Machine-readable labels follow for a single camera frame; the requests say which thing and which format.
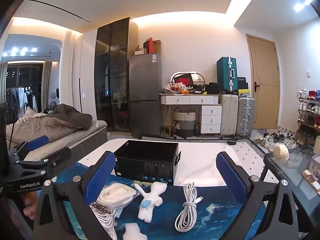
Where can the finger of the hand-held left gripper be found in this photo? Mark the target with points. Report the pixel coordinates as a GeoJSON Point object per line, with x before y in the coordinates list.
{"type": "Point", "coordinates": [37, 141]}
{"type": "Point", "coordinates": [53, 158]}

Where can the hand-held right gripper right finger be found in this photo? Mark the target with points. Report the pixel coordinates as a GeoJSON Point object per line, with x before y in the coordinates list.
{"type": "Point", "coordinates": [231, 176]}

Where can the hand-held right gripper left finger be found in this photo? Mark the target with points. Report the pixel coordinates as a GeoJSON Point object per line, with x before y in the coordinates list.
{"type": "Point", "coordinates": [99, 180]}

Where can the bagged white shoelaces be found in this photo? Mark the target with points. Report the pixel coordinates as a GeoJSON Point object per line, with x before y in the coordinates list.
{"type": "Point", "coordinates": [115, 194]}

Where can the black cardboard box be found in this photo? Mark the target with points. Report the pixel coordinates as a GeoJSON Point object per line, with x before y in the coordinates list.
{"type": "Point", "coordinates": [150, 170]}

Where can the white plush toy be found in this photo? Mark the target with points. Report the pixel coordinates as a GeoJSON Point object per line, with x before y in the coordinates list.
{"type": "Point", "coordinates": [150, 202]}

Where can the white sachet packet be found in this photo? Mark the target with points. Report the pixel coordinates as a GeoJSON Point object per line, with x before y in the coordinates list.
{"type": "Point", "coordinates": [132, 232]}

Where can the person's left hand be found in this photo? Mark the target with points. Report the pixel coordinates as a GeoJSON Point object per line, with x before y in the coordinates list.
{"type": "Point", "coordinates": [30, 205]}

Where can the brown blanket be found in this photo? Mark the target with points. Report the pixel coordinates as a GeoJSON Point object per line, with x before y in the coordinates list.
{"type": "Point", "coordinates": [62, 121]}

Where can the grey bed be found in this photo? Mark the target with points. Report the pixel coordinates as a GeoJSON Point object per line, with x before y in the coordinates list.
{"type": "Point", "coordinates": [85, 136]}

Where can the blue printed mat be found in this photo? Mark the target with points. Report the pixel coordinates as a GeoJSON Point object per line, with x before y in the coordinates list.
{"type": "Point", "coordinates": [220, 217]}

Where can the clothes rack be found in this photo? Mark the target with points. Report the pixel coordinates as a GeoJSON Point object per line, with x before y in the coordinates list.
{"type": "Point", "coordinates": [21, 100]}

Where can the glass side table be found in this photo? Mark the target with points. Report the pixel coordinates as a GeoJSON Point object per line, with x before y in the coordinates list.
{"type": "Point", "coordinates": [280, 175]}

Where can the cream fluffy ball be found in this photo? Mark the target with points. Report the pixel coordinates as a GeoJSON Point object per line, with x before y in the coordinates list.
{"type": "Point", "coordinates": [281, 152]}

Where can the pile of shoes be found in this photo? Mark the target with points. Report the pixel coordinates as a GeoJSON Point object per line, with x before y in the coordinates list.
{"type": "Point", "coordinates": [272, 138]}

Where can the beige curtain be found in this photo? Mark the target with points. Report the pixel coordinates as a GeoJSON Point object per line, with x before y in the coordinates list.
{"type": "Point", "coordinates": [47, 85]}

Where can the silver suitcase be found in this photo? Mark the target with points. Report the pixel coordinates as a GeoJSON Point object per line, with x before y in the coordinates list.
{"type": "Point", "coordinates": [245, 117]}

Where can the beige suitcase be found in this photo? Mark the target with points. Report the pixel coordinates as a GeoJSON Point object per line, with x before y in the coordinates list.
{"type": "Point", "coordinates": [228, 115]}

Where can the white desk with drawers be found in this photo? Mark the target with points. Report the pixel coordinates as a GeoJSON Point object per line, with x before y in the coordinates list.
{"type": "Point", "coordinates": [211, 116]}

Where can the woven laundry basket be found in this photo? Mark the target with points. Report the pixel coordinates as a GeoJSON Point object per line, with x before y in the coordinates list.
{"type": "Point", "coordinates": [184, 122]}

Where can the miniature house model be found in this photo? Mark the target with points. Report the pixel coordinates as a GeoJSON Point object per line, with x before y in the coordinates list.
{"type": "Point", "coordinates": [312, 170]}

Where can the shoe rack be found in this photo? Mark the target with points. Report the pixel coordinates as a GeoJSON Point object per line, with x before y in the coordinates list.
{"type": "Point", "coordinates": [310, 120]}

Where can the wooden door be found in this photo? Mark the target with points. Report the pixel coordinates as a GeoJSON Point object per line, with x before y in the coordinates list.
{"type": "Point", "coordinates": [266, 85]}

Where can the grey fridge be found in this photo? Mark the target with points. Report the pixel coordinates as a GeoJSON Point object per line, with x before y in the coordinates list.
{"type": "Point", "coordinates": [145, 92]}

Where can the dark glass cabinet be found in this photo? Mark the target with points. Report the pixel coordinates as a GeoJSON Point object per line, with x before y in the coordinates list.
{"type": "Point", "coordinates": [112, 75]}

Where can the teal suitcase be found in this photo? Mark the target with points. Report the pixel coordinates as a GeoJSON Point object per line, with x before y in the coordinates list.
{"type": "Point", "coordinates": [226, 75]}

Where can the plastic bag of fruit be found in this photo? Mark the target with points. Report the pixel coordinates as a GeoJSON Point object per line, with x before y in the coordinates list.
{"type": "Point", "coordinates": [175, 88]}

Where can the round mirror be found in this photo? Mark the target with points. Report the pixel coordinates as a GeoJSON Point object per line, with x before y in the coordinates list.
{"type": "Point", "coordinates": [198, 76]}

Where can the red and black box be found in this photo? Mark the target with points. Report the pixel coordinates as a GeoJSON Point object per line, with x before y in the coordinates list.
{"type": "Point", "coordinates": [183, 80]}

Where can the small white box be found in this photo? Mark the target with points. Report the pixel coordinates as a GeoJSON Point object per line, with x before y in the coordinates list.
{"type": "Point", "coordinates": [139, 51]}

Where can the brown cardboard box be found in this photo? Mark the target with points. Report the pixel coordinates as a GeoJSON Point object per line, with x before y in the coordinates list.
{"type": "Point", "coordinates": [157, 47]}

